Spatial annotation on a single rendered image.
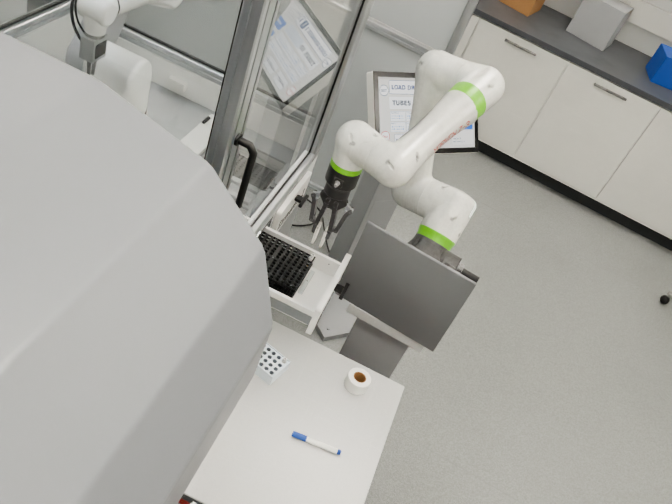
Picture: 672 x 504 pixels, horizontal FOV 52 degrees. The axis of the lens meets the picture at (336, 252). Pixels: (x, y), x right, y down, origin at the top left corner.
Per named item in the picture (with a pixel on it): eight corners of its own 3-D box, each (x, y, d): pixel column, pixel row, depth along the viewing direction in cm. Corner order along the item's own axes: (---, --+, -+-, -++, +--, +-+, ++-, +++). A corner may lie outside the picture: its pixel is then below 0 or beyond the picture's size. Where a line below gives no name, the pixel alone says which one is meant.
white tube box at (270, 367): (287, 369, 199) (290, 361, 196) (269, 385, 192) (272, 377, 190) (255, 343, 202) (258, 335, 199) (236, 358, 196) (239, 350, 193)
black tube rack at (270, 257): (309, 271, 220) (315, 257, 216) (289, 305, 206) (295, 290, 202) (247, 240, 221) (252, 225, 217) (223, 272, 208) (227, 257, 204)
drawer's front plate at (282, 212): (303, 195, 251) (312, 172, 244) (272, 238, 228) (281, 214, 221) (299, 193, 251) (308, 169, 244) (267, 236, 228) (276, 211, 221)
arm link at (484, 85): (474, 87, 213) (476, 52, 204) (510, 100, 206) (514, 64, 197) (439, 117, 204) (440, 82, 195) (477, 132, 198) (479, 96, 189)
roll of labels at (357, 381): (361, 374, 206) (365, 366, 204) (370, 393, 202) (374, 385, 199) (340, 376, 203) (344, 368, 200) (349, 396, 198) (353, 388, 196)
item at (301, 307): (336, 275, 223) (342, 262, 219) (308, 326, 203) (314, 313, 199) (226, 221, 225) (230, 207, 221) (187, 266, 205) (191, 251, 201)
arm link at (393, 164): (438, 111, 203) (447, 82, 193) (470, 131, 199) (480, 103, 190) (360, 179, 186) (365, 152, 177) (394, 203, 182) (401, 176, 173)
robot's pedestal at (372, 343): (376, 415, 294) (450, 295, 245) (350, 468, 271) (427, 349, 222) (315, 379, 297) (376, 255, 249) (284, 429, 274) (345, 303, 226)
